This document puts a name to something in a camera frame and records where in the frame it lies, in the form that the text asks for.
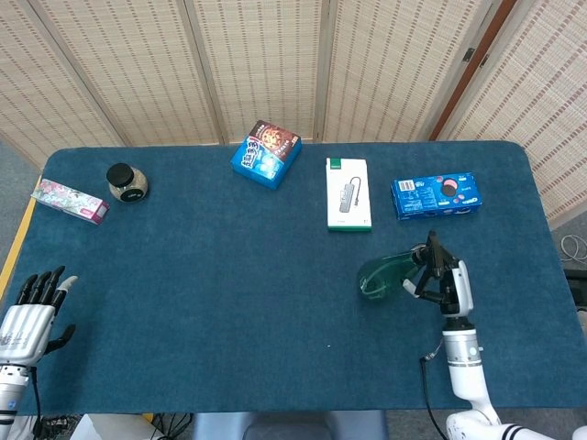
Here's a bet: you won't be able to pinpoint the blue brown cookie box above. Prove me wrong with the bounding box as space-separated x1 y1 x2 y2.
229 119 303 191

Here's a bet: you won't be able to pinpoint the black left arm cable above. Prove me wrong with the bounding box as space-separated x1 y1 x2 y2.
28 366 45 440

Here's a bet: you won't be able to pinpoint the white box under table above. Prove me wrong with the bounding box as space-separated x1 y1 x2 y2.
68 413 160 440

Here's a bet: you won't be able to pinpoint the blue Oreo cookie box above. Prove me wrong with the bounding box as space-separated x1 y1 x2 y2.
390 171 482 222

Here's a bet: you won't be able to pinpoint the pink floral long box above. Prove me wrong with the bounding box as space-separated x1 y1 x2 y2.
30 177 111 226

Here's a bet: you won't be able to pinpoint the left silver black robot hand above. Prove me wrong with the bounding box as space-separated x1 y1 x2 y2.
0 265 79 368

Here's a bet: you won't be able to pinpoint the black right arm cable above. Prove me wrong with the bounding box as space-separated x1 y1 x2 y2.
420 341 449 440

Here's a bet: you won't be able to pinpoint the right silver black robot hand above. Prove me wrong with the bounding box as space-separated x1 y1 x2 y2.
402 258 475 317

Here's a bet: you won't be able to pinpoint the black cables under table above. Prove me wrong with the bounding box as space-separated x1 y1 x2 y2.
149 412 194 440

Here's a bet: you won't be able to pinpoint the green glass bottle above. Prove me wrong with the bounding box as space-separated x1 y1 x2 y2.
356 230 460 303

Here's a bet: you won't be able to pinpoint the blue grey chair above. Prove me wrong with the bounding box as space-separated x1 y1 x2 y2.
191 410 390 440

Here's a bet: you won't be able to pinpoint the bamboo folding screen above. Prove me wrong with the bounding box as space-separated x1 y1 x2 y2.
0 0 587 230

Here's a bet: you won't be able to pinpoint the brown wooden post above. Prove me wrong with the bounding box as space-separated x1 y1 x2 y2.
428 0 519 142

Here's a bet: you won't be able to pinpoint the round glass jar black lid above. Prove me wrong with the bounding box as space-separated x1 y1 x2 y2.
105 162 150 204

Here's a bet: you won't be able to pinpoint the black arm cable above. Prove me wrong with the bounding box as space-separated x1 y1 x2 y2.
28 366 45 440
420 341 449 440

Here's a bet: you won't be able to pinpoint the black object beside table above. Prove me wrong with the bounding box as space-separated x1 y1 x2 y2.
563 268 587 308

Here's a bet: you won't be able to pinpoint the white USB hub box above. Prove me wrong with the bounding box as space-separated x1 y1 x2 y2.
326 157 373 233

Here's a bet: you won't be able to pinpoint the white floor cables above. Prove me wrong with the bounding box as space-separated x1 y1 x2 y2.
559 234 587 263

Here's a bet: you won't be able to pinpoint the blue felt table cloth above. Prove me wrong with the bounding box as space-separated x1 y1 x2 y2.
0 140 587 416

